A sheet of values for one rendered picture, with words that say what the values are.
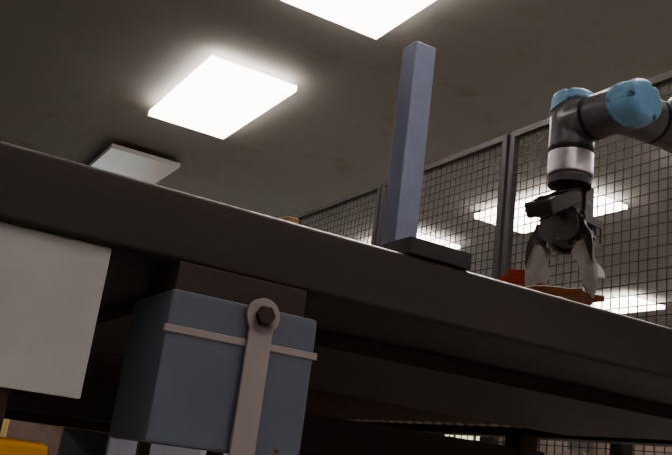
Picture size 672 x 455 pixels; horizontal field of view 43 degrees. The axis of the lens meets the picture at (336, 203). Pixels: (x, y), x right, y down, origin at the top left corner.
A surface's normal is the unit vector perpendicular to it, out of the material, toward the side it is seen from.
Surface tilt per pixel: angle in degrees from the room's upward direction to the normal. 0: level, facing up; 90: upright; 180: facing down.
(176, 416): 90
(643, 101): 89
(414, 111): 90
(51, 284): 90
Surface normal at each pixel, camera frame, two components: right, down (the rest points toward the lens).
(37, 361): 0.50, -0.19
